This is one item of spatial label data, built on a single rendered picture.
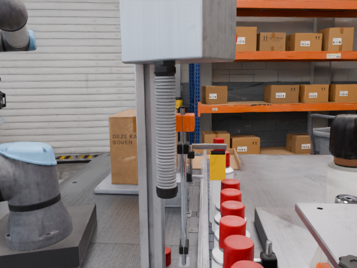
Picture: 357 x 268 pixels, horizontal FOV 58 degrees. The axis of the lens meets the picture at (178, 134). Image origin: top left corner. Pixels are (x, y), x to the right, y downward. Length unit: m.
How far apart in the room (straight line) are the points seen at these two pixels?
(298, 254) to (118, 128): 0.78
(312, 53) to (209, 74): 1.50
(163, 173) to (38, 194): 0.38
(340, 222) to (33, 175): 0.64
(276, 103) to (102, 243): 3.99
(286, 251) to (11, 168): 0.63
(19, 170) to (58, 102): 4.35
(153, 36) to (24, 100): 4.78
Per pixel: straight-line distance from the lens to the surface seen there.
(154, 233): 0.66
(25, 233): 0.82
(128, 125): 1.24
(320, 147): 3.07
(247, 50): 4.53
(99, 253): 0.88
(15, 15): 0.96
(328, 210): 0.32
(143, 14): 0.53
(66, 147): 5.20
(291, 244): 0.83
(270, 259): 0.68
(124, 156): 1.27
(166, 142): 0.48
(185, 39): 0.47
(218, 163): 0.62
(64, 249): 0.80
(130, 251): 0.87
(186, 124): 0.57
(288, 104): 4.66
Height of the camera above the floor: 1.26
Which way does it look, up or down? 10 degrees down
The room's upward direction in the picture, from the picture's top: 1 degrees counter-clockwise
